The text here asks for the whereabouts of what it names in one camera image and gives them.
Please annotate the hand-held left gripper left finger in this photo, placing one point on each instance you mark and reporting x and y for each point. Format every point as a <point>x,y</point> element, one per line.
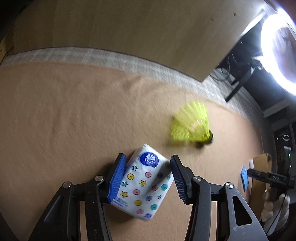
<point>116,180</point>

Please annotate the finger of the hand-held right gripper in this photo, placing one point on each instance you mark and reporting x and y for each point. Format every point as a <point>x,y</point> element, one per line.
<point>256,173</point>

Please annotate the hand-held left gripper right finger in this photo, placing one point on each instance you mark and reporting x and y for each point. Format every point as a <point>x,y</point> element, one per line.
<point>178,183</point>

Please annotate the cardboard box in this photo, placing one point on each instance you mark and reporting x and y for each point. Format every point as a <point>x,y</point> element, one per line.
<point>261,164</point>

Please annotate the white patterned tissue pack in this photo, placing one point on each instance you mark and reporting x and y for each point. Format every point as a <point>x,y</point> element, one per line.
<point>143,185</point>

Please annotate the person's right hand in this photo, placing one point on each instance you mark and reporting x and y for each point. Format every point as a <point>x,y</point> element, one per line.
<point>268,208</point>

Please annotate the small white item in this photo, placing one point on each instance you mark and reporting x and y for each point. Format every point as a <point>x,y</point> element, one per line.
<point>251,164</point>

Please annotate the blue and white box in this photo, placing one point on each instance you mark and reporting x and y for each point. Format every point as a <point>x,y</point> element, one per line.
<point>244,178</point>

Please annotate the yellow shuttlecock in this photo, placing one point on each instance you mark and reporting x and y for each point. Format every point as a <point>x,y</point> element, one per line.
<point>189,122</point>

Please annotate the black tripod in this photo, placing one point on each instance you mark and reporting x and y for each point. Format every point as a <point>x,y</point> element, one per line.
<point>238,87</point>

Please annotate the wooden board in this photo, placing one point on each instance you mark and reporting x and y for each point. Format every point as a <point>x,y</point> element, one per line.
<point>138,30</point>

